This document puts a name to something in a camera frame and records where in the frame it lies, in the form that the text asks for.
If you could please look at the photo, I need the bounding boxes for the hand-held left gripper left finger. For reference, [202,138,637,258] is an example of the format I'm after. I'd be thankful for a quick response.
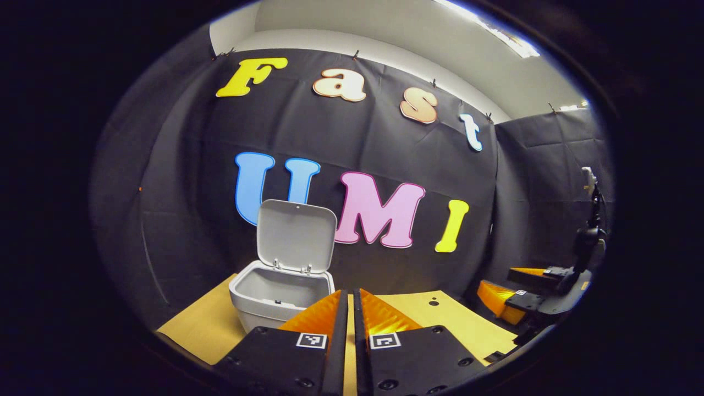
[212,290,349,396]

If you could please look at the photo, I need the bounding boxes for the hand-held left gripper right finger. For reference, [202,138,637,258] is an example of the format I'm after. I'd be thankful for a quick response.
[353,288,490,396]

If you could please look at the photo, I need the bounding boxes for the white desktop garbage bin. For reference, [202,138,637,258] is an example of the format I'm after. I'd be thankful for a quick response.
[229,199,338,334]

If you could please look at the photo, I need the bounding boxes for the wooden desktop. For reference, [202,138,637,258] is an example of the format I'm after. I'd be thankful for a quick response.
[157,273,519,396]

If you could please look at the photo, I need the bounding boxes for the black backdrop cloth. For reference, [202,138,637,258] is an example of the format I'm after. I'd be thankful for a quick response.
[91,25,617,331]

